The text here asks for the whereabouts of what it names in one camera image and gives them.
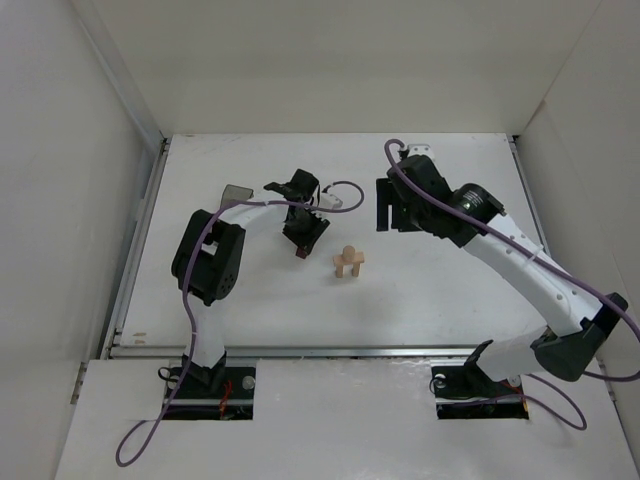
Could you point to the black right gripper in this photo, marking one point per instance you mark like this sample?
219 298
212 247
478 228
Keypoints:
396 201

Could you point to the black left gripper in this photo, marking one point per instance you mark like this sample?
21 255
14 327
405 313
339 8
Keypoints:
306 230

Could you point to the light wooden cylinder block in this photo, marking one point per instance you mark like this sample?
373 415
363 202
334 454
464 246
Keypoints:
348 254

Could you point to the wooden block numbered 55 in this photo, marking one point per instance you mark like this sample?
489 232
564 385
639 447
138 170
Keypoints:
359 258

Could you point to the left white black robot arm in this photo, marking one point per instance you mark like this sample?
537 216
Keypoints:
207 262

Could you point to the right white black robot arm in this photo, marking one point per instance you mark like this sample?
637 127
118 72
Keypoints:
577 321

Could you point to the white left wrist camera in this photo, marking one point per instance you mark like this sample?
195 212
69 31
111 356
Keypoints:
330 201

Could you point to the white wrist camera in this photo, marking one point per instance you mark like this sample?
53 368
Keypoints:
420 150
330 201

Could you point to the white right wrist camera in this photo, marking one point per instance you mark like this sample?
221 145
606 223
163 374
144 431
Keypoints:
420 150

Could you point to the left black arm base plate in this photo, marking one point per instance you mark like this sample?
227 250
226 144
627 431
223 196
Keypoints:
230 385

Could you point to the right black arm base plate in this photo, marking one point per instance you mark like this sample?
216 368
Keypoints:
460 382

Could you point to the aluminium rail frame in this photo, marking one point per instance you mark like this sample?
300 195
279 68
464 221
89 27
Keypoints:
413 289

